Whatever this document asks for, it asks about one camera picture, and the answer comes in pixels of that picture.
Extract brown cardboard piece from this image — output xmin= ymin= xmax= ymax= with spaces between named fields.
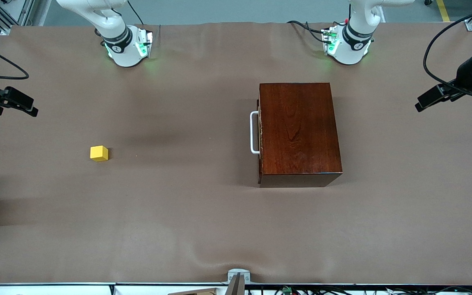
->
xmin=168 ymin=288 xmax=217 ymax=295

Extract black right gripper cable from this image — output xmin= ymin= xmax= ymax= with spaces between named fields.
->
xmin=0 ymin=38 xmax=30 ymax=80

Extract wooden drawer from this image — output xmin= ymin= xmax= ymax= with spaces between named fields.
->
xmin=257 ymin=98 xmax=261 ymax=185

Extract yellow block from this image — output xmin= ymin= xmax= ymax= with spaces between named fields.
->
xmin=90 ymin=145 xmax=109 ymax=162

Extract black right arm base cable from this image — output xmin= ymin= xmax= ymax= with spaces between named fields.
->
xmin=126 ymin=0 xmax=143 ymax=26

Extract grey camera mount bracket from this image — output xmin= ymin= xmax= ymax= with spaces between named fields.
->
xmin=221 ymin=268 xmax=251 ymax=295

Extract black left arm base cables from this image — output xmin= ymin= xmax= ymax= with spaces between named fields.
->
xmin=287 ymin=20 xmax=335 ymax=44

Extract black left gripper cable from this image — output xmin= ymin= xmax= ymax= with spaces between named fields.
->
xmin=423 ymin=13 xmax=472 ymax=98

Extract dark brown wooden cabinet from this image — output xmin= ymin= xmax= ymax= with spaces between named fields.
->
xmin=258 ymin=82 xmax=343 ymax=188

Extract aluminium frame with black rails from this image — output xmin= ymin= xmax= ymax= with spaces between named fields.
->
xmin=0 ymin=0 xmax=52 ymax=36

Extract white metal drawer handle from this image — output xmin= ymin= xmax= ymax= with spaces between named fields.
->
xmin=250 ymin=111 xmax=260 ymax=155

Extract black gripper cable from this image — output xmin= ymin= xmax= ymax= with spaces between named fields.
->
xmin=0 ymin=38 xmax=30 ymax=80
xmin=423 ymin=13 xmax=472 ymax=98

